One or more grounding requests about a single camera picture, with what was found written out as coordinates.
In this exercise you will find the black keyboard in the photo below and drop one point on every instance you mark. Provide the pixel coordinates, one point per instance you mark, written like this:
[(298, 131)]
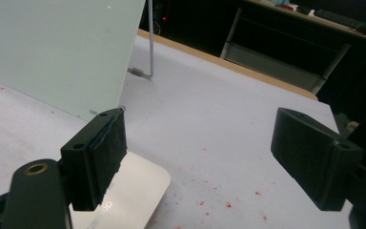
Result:
[(349, 20)]

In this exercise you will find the whiteboard metal stand leg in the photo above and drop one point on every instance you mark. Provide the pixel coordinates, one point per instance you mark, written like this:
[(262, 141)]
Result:
[(151, 41)]

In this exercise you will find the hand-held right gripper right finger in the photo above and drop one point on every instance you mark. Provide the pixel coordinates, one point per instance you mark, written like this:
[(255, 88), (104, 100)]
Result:
[(311, 159)]

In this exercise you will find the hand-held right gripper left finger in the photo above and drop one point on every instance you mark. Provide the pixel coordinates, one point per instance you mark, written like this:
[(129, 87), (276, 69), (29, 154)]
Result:
[(101, 159)]

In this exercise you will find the pale green glass whiteboard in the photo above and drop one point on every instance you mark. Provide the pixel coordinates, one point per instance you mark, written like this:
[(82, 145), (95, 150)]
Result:
[(57, 51)]

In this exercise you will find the dark desk with metal frame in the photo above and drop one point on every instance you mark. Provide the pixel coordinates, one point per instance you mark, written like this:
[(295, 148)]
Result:
[(286, 47)]

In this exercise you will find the white flat base plate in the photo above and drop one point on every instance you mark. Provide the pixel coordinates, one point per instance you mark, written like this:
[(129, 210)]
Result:
[(133, 194)]

